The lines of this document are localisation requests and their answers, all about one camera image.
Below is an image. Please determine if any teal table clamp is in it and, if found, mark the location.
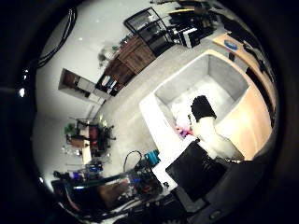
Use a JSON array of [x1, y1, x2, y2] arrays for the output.
[[144, 149, 161, 166]]

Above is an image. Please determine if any green potted plant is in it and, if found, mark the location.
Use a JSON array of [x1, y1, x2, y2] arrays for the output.
[[64, 122, 78, 136]]

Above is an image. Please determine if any black looped cable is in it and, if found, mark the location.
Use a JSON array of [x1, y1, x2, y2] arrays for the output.
[[122, 149, 143, 173]]

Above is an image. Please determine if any brown wooden cabinet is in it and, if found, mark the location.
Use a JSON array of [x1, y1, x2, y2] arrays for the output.
[[95, 35, 157, 97]]

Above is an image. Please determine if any grey fabric container box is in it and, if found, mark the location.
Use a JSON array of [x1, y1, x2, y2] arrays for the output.
[[138, 49, 251, 190]]

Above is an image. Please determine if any long wooden desk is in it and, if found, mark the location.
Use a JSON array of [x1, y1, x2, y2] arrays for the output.
[[212, 32, 278, 108]]

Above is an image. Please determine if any black metal shelf rack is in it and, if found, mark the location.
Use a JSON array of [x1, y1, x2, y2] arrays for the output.
[[123, 7, 176, 57]]

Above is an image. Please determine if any pink plush toy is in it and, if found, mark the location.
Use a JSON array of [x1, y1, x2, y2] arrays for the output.
[[174, 124, 194, 140]]

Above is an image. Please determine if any blue tape roll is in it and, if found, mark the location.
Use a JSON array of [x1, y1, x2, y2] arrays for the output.
[[223, 39, 239, 51]]

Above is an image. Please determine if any black cable bundle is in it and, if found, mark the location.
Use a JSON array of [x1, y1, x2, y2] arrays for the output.
[[36, 7, 78, 68]]

